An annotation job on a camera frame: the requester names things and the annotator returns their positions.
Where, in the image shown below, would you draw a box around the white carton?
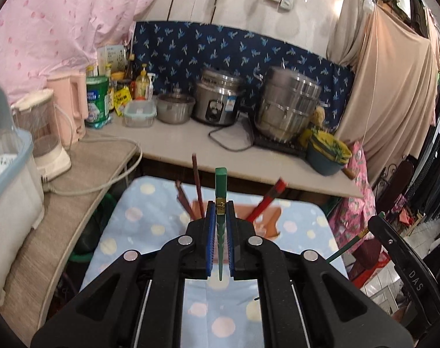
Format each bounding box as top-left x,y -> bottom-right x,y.
97,44 -> 128,77

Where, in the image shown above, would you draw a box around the green and white canister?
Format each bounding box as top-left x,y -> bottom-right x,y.
85,75 -> 111,128

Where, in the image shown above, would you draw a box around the blue dotted tablecloth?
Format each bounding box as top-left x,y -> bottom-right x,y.
77,176 -> 349,348

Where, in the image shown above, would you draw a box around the dark brown chopstick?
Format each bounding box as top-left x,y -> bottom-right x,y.
191,153 -> 206,222
174,180 -> 195,222

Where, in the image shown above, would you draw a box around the dark metal chair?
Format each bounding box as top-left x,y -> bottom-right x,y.
376,159 -> 416,218

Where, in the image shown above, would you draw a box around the green plastic basin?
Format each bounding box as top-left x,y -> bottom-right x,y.
69,192 -> 117,265

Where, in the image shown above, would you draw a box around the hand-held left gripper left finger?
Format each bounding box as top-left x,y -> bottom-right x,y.
30,201 -> 217,348

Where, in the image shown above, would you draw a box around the stainless steel rice cooker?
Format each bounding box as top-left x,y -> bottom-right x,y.
192,68 -> 244,127

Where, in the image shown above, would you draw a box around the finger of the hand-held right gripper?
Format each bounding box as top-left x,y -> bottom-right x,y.
367,215 -> 399,251

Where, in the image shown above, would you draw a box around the pink electric kettle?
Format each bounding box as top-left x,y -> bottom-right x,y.
46,72 -> 89,149

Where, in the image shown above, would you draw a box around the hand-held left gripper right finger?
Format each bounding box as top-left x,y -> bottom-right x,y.
225,201 -> 411,348

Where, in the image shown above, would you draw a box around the yellow pump bottle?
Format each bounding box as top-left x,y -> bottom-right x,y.
135,63 -> 150,100

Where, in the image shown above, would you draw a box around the dark sauce bottle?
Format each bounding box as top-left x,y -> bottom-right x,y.
127,54 -> 137,98

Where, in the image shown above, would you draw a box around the blue floral cloth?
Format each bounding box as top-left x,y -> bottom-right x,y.
127,20 -> 355,131

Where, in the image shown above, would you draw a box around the white power cable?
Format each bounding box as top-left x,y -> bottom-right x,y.
42,138 -> 144,194

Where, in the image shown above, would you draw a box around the yellow packet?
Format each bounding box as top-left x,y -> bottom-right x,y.
113,87 -> 131,117

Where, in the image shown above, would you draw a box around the hanging dark clothes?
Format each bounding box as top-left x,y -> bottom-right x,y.
383,0 -> 440,254

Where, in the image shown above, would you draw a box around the clear food container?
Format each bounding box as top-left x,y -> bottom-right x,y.
122,99 -> 158,128

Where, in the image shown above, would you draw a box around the pink spotted curtain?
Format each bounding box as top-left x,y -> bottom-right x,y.
0,0 -> 181,106

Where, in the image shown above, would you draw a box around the white and blue plastic box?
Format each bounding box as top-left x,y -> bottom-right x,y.
0,83 -> 46,233

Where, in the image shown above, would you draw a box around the pink floral cloth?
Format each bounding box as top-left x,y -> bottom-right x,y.
329,141 -> 378,258

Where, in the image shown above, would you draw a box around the white cord with switch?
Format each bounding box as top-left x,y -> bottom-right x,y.
361,0 -> 380,146

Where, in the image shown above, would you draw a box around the black induction cooker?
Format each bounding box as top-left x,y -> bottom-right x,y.
251,130 -> 311,156

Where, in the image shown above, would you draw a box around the black power cable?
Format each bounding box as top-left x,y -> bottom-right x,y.
208,116 -> 257,153

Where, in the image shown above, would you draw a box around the beige hanging cloth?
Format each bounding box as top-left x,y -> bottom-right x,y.
327,0 -> 440,189

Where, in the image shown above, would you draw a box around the beige counter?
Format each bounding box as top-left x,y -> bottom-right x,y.
2,116 -> 366,320

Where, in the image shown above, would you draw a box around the red chopstick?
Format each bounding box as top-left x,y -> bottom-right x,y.
251,177 -> 288,218
246,185 -> 280,222

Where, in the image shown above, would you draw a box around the stainless steel steamer pot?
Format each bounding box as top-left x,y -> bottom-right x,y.
254,66 -> 331,143

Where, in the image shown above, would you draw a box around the small steel pot with lid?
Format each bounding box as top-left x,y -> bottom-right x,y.
155,87 -> 196,124

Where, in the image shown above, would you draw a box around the white kitchen appliance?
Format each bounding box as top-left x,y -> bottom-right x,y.
11,89 -> 73,182

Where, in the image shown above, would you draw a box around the green chopstick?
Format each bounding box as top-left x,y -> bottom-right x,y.
326,228 -> 371,262
214,167 -> 228,282

